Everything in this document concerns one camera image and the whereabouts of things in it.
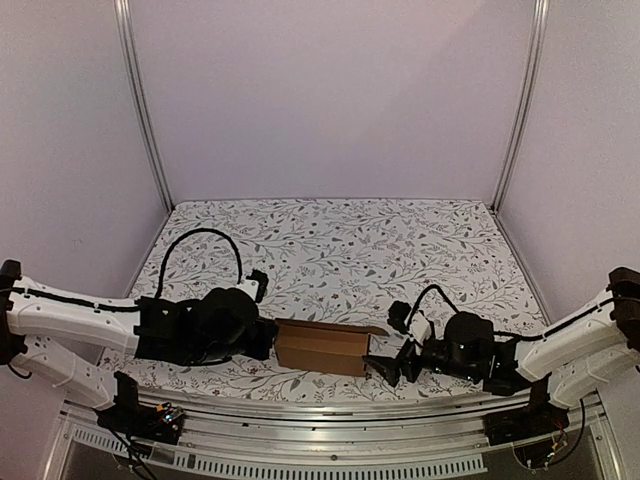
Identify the brown cardboard paper box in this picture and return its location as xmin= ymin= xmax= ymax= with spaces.
xmin=274 ymin=319 xmax=389 ymax=377

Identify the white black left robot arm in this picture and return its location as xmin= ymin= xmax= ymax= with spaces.
xmin=1 ymin=260 xmax=278 ymax=434

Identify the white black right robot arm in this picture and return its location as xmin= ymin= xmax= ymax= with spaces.
xmin=363 ymin=267 xmax=639 ymax=436

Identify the floral patterned table mat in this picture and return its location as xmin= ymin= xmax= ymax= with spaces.
xmin=100 ymin=199 xmax=546 ymax=404

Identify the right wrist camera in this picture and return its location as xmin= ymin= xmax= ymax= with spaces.
xmin=387 ymin=301 xmax=435 ymax=347

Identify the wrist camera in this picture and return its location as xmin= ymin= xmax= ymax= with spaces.
xmin=387 ymin=301 xmax=435 ymax=347
xmin=237 ymin=269 xmax=269 ymax=304

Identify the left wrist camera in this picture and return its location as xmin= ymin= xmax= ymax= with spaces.
xmin=237 ymin=269 xmax=269 ymax=304

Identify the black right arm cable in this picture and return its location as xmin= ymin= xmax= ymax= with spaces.
xmin=407 ymin=283 xmax=461 ymax=326

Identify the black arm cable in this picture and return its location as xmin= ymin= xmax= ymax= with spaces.
xmin=407 ymin=283 xmax=461 ymax=326
xmin=154 ymin=228 xmax=244 ymax=301

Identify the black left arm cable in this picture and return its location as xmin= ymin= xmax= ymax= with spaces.
xmin=154 ymin=228 xmax=244 ymax=301

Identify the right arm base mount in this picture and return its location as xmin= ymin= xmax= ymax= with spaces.
xmin=482 ymin=375 xmax=570 ymax=446

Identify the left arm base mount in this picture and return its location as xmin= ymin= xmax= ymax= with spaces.
xmin=96 ymin=372 xmax=186 ymax=445

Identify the aluminium front rail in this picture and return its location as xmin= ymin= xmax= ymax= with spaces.
xmin=43 ymin=389 xmax=629 ymax=479

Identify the left aluminium frame post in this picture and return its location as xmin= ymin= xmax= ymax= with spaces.
xmin=114 ymin=0 xmax=175 ymax=214

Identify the aluminium frame post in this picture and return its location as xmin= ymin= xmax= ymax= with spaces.
xmin=490 ymin=0 xmax=550 ymax=216
xmin=114 ymin=0 xmax=175 ymax=214

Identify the right aluminium frame post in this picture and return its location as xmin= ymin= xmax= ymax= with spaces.
xmin=490 ymin=0 xmax=550 ymax=216

